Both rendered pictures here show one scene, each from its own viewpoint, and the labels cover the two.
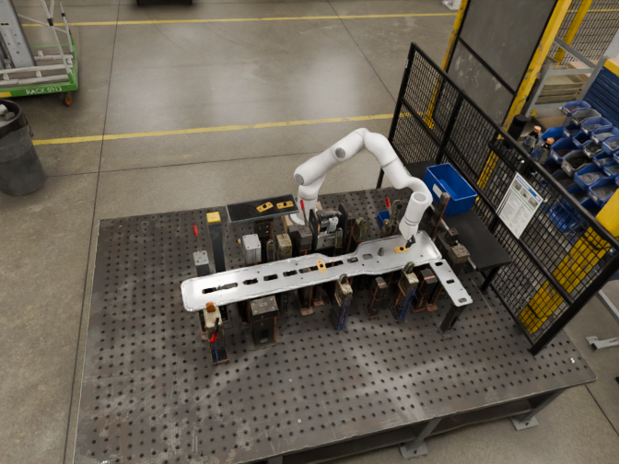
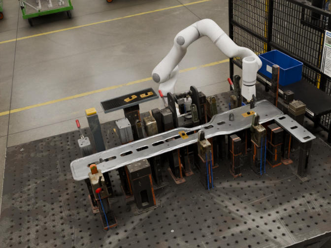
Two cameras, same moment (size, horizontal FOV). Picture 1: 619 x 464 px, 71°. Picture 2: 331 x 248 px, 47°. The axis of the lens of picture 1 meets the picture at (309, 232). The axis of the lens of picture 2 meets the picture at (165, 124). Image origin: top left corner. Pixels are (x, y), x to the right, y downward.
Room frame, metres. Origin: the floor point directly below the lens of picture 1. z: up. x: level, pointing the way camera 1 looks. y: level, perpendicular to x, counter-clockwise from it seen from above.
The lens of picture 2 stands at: (-0.50, -0.16, 2.40)
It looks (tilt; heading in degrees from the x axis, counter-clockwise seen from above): 34 degrees down; 5
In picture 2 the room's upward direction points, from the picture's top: 8 degrees counter-clockwise
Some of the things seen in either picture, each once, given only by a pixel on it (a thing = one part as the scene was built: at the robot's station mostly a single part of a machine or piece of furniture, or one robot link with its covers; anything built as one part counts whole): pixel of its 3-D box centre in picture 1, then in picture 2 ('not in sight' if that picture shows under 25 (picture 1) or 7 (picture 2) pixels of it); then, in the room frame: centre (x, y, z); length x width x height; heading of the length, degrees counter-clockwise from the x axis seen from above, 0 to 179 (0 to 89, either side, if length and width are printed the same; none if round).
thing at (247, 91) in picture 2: (409, 226); (248, 89); (1.59, -0.51, 1.19); 0.10 x 0.07 x 0.11; 22
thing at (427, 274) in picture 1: (421, 290); (274, 145); (1.45, -0.65, 0.84); 0.11 x 0.10 x 0.28; 22
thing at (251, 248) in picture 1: (252, 266); (128, 148); (1.45, 0.29, 0.90); 0.13 x 0.10 x 0.41; 22
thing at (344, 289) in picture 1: (341, 305); (205, 163); (1.28, -0.20, 0.87); 0.12 x 0.09 x 0.35; 22
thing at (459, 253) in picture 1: (449, 271); (295, 126); (1.57, -0.81, 0.88); 0.08 x 0.08 x 0.36; 22
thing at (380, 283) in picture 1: (376, 298); (236, 156); (1.36, -0.40, 0.84); 0.11 x 0.08 x 0.29; 22
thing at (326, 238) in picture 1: (325, 241); (185, 121); (1.64, -0.10, 0.94); 0.18 x 0.13 x 0.49; 112
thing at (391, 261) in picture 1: (318, 269); (181, 137); (1.40, -0.06, 1.00); 1.38 x 0.22 x 0.02; 112
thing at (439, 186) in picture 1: (448, 189); (279, 67); (2.03, -0.80, 1.10); 0.30 x 0.17 x 0.13; 26
